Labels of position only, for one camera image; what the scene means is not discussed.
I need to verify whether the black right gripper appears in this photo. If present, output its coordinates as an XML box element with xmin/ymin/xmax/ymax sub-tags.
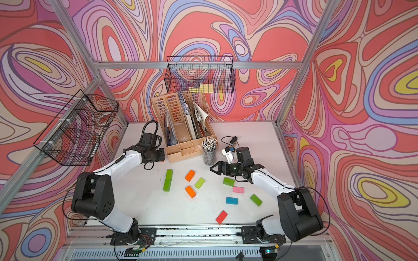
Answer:
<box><xmin>210</xmin><ymin>161</ymin><xmax>244</xmax><ymax>176</ymax></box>

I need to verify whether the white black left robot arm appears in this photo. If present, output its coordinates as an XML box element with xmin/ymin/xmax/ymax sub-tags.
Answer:
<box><xmin>71</xmin><ymin>133</ymin><xmax>165</xmax><ymax>237</ymax></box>

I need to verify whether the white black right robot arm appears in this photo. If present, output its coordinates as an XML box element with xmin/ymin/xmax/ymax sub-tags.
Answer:
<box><xmin>210</xmin><ymin>147</ymin><xmax>324</xmax><ymax>242</ymax></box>

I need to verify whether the light green block centre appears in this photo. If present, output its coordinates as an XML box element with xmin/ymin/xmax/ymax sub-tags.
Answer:
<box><xmin>194</xmin><ymin>178</ymin><xmax>205</xmax><ymax>189</ymax></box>

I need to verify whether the pink block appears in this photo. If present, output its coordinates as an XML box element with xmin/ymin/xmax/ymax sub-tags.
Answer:
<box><xmin>233</xmin><ymin>187</ymin><xmax>245</xmax><ymax>194</ymax></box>

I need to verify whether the orange block upper centre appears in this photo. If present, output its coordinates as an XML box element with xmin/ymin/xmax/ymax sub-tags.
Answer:
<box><xmin>185</xmin><ymin>170</ymin><xmax>196</xmax><ymax>182</ymax></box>

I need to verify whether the orange block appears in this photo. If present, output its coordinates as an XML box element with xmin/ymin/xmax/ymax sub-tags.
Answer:
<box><xmin>185</xmin><ymin>186</ymin><xmax>197</xmax><ymax>199</ymax></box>
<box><xmin>185</xmin><ymin>170</ymin><xmax>196</xmax><ymax>182</ymax></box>

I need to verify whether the grey stapler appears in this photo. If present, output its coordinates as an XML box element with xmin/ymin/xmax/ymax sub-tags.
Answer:
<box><xmin>230</xmin><ymin>136</ymin><xmax>238</xmax><ymax>145</ymax></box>

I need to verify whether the teal block lower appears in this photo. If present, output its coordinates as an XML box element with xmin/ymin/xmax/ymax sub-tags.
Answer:
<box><xmin>225</xmin><ymin>197</ymin><xmax>238</xmax><ymax>205</ymax></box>

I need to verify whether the orange block lower centre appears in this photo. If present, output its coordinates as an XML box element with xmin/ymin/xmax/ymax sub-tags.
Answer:
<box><xmin>185</xmin><ymin>186</ymin><xmax>197</xmax><ymax>199</ymax></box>

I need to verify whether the beige plastic file organizer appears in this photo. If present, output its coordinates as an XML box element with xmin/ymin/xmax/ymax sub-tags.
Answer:
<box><xmin>151</xmin><ymin>92</ymin><xmax>217</xmax><ymax>163</ymax></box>

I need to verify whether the red block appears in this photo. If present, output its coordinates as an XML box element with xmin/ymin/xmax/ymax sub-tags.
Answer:
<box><xmin>216</xmin><ymin>211</ymin><xmax>228</xmax><ymax>225</ymax></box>

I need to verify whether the yellow sticky notes pad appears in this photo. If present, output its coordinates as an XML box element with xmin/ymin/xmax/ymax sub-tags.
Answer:
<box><xmin>188</xmin><ymin>83</ymin><xmax>214</xmax><ymax>94</ymax></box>

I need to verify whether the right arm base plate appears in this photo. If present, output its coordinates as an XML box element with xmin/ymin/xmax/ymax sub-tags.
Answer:
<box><xmin>236</xmin><ymin>226</ymin><xmax>286</xmax><ymax>246</ymax></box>

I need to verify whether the black wire basket left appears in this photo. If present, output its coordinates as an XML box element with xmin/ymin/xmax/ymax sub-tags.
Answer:
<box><xmin>33</xmin><ymin>90</ymin><xmax>119</xmax><ymax>166</ymax></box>

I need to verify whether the black wire basket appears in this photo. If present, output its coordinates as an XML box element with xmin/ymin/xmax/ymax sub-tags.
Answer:
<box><xmin>33</xmin><ymin>90</ymin><xmax>119</xmax><ymax>166</ymax></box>
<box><xmin>164</xmin><ymin>55</ymin><xmax>236</xmax><ymax>94</ymax></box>

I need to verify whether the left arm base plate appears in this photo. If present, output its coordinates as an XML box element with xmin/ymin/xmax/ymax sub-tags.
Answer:
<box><xmin>106</xmin><ymin>227</ymin><xmax>157</xmax><ymax>246</ymax></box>

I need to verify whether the black wire basket back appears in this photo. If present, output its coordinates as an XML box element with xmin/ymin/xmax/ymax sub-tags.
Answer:
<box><xmin>164</xmin><ymin>55</ymin><xmax>236</xmax><ymax>94</ymax></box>

